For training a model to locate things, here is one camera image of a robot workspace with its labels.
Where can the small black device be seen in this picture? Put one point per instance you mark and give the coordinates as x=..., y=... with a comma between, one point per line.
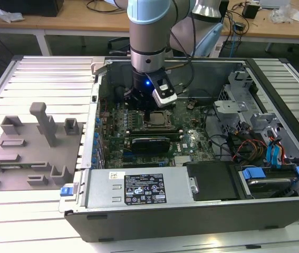
x=240, y=27

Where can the hard disk in blue carrier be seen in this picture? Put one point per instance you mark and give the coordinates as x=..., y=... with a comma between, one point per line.
x=268, y=184

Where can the green motherboard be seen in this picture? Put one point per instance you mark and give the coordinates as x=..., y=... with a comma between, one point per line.
x=191, y=137

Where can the CPU socket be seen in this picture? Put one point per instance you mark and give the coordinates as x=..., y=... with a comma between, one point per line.
x=157, y=126

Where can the grey parts rack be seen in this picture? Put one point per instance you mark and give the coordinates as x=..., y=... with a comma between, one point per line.
x=33, y=155

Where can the small black cube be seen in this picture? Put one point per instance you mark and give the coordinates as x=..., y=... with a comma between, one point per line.
x=250, y=11

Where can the small silver heatsink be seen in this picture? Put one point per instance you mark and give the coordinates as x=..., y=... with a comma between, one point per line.
x=183, y=160

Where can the flat grey device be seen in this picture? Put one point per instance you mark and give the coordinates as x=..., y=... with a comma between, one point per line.
x=273, y=2

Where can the clear plastic bag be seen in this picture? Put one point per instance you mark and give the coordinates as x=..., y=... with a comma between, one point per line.
x=281, y=14

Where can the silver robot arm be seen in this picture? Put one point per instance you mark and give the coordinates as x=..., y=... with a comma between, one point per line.
x=146, y=31

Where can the long wooden desk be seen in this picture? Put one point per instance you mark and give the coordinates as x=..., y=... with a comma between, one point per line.
x=59, y=22

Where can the black plastic air duct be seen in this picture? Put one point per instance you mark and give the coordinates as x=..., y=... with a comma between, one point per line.
x=212, y=182

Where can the green RAM stick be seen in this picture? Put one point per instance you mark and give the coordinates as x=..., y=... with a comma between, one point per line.
x=25, y=166

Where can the silver CPU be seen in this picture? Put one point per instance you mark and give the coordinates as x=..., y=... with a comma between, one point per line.
x=161, y=118

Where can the large black box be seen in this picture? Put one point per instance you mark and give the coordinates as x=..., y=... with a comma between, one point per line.
x=20, y=6

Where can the grey metal drive cage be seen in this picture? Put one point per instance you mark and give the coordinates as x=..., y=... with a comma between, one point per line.
x=231, y=105

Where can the round coin battery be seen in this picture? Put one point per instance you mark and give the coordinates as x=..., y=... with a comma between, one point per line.
x=190, y=105

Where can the blue case latch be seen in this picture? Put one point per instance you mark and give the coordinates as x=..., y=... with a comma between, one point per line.
x=66, y=190

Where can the open black PC case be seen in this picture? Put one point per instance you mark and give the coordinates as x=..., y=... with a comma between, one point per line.
x=165, y=224

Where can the black RAM slot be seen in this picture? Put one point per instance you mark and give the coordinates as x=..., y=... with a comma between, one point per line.
x=154, y=131

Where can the black chair base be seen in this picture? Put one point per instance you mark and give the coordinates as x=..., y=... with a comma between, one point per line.
x=119, y=40

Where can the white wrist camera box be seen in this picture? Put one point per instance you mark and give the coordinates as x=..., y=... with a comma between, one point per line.
x=166, y=97

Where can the grey power supply unit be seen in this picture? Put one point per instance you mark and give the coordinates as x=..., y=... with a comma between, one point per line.
x=107, y=189

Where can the crumpled white paper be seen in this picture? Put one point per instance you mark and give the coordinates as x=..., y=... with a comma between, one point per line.
x=9, y=15

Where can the black graphics card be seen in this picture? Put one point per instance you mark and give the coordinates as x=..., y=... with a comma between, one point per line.
x=152, y=145

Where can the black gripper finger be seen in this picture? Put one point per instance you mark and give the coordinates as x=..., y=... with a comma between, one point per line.
x=148, y=117

